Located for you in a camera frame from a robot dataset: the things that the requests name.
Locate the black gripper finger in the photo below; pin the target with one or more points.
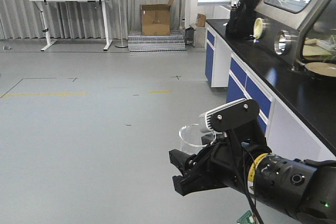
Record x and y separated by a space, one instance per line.
182 161
194 181

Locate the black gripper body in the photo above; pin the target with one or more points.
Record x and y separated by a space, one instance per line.
233 155

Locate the clear glass beaker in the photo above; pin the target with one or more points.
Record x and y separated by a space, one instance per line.
193 140

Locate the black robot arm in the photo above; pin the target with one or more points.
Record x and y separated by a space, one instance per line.
304 190

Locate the green circuit board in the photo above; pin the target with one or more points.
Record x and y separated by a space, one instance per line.
246 218

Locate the black lab counter cabinets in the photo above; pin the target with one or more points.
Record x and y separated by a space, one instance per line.
297 112

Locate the metal grate platform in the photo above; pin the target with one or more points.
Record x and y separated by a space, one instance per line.
174 42

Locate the small cardboard box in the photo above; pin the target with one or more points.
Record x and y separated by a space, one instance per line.
200 20

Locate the large cardboard box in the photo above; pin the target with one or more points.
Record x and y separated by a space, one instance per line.
156 19

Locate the black backpack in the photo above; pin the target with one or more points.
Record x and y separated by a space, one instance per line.
242 18

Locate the steel glove box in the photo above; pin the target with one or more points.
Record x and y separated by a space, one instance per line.
300 32

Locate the grey curtain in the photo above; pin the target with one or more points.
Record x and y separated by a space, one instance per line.
22 19

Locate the white standing desk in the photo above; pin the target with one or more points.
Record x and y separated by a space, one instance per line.
75 18

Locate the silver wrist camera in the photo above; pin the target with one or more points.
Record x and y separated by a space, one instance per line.
229 116

